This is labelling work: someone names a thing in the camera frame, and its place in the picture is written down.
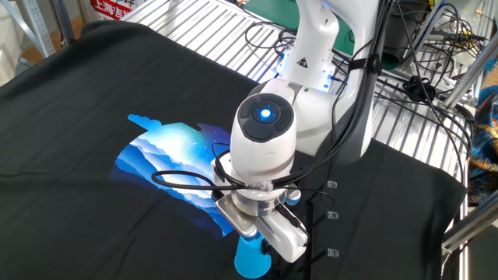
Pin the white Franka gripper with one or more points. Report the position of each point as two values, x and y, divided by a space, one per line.
286 237

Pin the blue plastic cup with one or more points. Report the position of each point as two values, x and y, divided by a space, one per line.
249 260

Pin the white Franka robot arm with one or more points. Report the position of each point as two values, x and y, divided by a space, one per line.
264 148

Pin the black cloth with blue print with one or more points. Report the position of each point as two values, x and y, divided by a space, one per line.
78 155

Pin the aluminium profile bar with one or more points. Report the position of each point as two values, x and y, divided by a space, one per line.
474 225
428 31
470 74

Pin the green mat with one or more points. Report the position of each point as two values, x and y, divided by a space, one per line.
280 11

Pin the blue and gold fabric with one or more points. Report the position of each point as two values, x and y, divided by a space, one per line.
486 148

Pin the black rolled mat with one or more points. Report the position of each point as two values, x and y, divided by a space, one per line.
400 39

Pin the red and white sign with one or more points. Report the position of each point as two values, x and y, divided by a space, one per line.
111 8

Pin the dark metal pole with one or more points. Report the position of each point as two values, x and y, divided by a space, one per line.
64 23

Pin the grey perforated metal leg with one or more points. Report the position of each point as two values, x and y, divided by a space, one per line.
39 31

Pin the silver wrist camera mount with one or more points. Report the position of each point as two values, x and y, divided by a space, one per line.
235 214

